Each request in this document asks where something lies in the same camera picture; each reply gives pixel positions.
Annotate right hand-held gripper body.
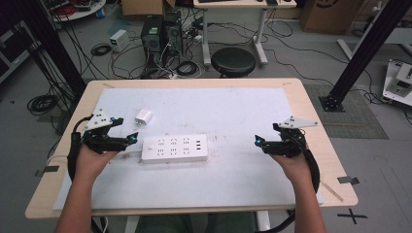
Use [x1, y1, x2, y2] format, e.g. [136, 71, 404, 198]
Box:
[262, 116, 320, 159]

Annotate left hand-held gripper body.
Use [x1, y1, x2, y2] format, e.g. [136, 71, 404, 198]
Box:
[82, 108, 130, 155]

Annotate white charger plug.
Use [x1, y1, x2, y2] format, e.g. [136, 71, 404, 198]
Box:
[134, 109, 155, 126]

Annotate white power strip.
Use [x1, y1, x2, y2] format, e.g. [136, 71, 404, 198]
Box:
[141, 133, 209, 164]

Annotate person's left hand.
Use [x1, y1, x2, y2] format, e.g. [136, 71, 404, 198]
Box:
[74, 144, 120, 186]

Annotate person's right hand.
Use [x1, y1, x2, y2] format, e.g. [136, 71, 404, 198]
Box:
[269, 151, 315, 192]

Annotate wooden table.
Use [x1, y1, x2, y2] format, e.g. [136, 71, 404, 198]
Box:
[24, 78, 360, 220]

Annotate grey tape piece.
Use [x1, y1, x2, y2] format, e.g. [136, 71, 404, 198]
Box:
[336, 176, 361, 185]
[34, 165, 60, 178]

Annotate wooden stick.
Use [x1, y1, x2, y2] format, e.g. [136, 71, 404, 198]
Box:
[320, 180, 345, 203]

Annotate white table mat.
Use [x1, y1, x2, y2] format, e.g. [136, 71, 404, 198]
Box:
[52, 86, 325, 212]

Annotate dark floor mat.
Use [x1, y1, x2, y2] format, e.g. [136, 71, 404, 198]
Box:
[303, 83, 390, 141]

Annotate black round stool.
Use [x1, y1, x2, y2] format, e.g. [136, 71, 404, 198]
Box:
[210, 47, 257, 79]

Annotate white power supply box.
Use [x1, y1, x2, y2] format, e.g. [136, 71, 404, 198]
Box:
[109, 29, 131, 53]

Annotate black computer tower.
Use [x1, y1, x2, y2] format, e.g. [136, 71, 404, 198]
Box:
[140, 15, 164, 70]
[161, 12, 185, 66]

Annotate black aluminium stand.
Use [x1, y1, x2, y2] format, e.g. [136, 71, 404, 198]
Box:
[9, 0, 87, 98]
[318, 0, 412, 113]

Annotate black tape cross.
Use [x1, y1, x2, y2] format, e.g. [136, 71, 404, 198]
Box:
[336, 208, 369, 225]

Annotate person's legs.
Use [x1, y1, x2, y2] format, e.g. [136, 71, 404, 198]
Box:
[135, 212, 258, 233]

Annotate round white table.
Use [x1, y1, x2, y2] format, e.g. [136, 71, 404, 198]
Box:
[45, 0, 107, 23]

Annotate cardboard box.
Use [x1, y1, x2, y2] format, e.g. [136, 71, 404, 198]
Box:
[298, 0, 364, 36]
[120, 0, 177, 17]

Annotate white device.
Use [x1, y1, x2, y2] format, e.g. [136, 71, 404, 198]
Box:
[382, 59, 412, 108]

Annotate white desk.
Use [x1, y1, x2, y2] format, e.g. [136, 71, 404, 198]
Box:
[192, 0, 297, 68]

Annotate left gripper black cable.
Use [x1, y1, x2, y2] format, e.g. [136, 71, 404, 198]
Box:
[66, 116, 95, 183]

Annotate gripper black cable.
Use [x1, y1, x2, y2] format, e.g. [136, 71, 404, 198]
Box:
[255, 128, 322, 233]
[66, 116, 95, 183]

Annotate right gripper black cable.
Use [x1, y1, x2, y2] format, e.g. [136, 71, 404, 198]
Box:
[255, 128, 322, 233]

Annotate coiled black cable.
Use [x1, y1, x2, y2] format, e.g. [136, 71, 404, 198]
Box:
[26, 94, 60, 117]
[175, 60, 199, 78]
[90, 43, 113, 57]

